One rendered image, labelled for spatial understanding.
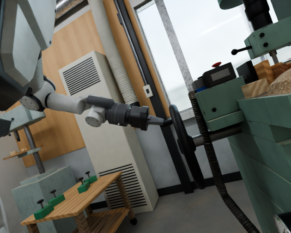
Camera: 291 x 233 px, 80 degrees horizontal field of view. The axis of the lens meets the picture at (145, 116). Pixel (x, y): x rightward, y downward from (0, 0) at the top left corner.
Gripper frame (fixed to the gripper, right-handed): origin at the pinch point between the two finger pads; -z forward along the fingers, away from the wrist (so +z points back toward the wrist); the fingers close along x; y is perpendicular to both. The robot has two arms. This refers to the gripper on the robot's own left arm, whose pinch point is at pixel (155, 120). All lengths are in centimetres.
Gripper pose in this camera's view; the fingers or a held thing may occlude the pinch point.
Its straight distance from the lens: 66.5
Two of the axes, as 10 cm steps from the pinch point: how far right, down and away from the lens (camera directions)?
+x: -0.3, -5.5, -8.3
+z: -9.7, -1.7, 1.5
